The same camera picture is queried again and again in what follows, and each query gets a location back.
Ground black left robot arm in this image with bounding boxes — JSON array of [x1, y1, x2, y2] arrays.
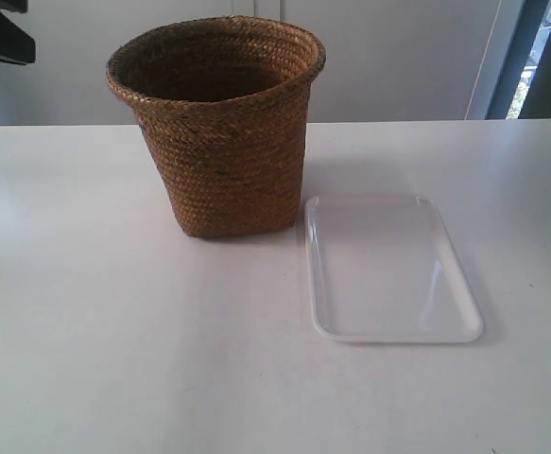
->
[[0, 0, 36, 66]]

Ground white rectangular plastic tray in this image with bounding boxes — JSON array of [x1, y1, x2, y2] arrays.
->
[[303, 195, 485, 344]]

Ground brown woven wicker basket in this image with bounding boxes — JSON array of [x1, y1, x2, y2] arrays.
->
[[106, 16, 326, 238]]

